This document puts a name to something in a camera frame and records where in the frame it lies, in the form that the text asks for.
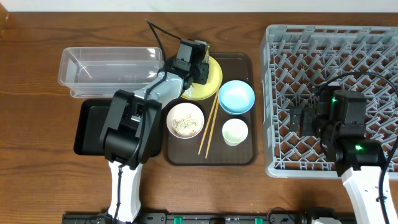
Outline left wooden chopstick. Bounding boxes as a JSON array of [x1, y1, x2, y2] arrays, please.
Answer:
[[198, 90, 219, 155]]

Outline white cup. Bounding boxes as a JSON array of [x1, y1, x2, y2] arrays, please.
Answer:
[[222, 118, 249, 146]]

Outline yellow plate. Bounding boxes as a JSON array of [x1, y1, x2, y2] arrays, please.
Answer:
[[166, 56, 223, 101]]

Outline green snack wrapper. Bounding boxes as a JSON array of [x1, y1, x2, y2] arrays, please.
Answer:
[[202, 43, 210, 63]]

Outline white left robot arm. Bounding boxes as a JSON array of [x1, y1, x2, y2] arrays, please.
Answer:
[[99, 40, 209, 223]]

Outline dark brown serving tray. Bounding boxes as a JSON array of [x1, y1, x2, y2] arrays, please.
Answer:
[[162, 53, 257, 166]]

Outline rice and nut leftovers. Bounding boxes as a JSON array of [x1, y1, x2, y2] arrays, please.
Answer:
[[172, 114, 201, 138]]

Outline right wooden chopstick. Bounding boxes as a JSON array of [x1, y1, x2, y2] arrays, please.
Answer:
[[205, 95, 219, 159]]

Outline light blue bowl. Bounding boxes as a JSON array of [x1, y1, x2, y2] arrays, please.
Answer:
[[218, 80, 255, 115]]

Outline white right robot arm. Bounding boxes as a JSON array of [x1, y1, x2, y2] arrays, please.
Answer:
[[289, 85, 397, 223]]

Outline white bowl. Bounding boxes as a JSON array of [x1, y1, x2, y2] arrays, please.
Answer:
[[166, 103, 205, 139]]

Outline clear plastic waste bin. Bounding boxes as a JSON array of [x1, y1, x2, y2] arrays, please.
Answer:
[[58, 47, 164, 98]]

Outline white tissue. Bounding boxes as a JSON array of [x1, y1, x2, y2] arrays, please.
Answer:
[[185, 84, 194, 98]]

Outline black waste tray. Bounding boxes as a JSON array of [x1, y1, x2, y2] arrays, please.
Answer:
[[73, 98, 165, 157]]

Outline wooden chopstick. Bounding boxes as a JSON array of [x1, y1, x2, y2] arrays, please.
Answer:
[[205, 95, 219, 159], [198, 90, 219, 155]]

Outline grey dishwasher rack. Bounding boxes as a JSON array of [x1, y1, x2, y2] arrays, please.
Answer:
[[259, 25, 397, 180]]

